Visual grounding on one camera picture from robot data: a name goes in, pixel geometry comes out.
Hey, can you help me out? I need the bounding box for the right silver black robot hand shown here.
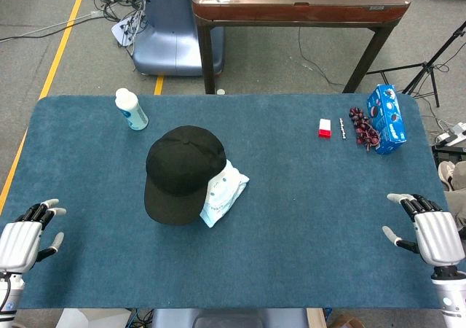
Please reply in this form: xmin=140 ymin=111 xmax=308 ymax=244
xmin=382 ymin=192 xmax=466 ymax=268

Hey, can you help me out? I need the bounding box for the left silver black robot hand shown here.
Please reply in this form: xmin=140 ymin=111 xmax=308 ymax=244
xmin=0 ymin=198 xmax=68 ymax=274

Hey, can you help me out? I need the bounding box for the black baseball cap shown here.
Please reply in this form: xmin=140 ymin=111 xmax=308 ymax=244
xmin=144 ymin=125 xmax=227 ymax=227

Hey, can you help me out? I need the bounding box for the grey trouser leg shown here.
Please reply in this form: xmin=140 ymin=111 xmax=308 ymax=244
xmin=444 ymin=189 xmax=466 ymax=230

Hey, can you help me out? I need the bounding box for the beige sneaker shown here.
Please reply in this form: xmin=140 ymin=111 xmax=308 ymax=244
xmin=438 ymin=160 xmax=457 ymax=192

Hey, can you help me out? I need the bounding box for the white power strip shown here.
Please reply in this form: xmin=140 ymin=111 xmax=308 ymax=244
xmin=435 ymin=122 xmax=466 ymax=147

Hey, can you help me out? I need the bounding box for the blue Oreo cookie box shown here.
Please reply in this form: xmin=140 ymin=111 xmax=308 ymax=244
xmin=366 ymin=84 xmax=408 ymax=156

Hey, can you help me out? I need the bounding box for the dark red grape bunch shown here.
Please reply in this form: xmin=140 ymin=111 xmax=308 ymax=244
xmin=348 ymin=106 xmax=382 ymax=153

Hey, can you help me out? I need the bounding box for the blue felt table mat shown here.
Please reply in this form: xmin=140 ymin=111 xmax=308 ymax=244
xmin=0 ymin=93 xmax=456 ymax=310

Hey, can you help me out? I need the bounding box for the small red white box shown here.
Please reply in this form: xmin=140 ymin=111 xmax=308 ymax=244
xmin=317 ymin=118 xmax=333 ymax=138

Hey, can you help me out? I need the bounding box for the black tripod stand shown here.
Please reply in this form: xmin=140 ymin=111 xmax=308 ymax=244
xmin=366 ymin=20 xmax=466 ymax=109

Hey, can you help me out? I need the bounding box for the white plastic bottle blue label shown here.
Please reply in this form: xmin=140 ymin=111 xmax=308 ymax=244
xmin=114 ymin=87 xmax=149 ymax=132

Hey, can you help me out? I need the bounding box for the light blue wet wipes pack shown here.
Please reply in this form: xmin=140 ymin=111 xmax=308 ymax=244
xmin=199 ymin=159 xmax=250 ymax=229

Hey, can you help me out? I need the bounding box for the blue grey machine base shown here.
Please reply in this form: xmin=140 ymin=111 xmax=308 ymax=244
xmin=131 ymin=0 xmax=225 ymax=77

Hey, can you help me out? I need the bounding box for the brown mahjong table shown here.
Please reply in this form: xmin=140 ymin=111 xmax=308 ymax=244
xmin=191 ymin=0 xmax=412 ymax=95

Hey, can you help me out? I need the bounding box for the thin black floor cable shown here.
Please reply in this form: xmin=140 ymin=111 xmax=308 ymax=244
xmin=298 ymin=27 xmax=345 ymax=88

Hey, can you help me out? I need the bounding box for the grey floor cable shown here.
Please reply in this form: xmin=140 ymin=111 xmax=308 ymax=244
xmin=0 ymin=10 xmax=106 ymax=43

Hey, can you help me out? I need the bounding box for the black cable bundle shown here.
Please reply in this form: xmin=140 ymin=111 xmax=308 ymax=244
xmin=95 ymin=0 xmax=152 ymax=58

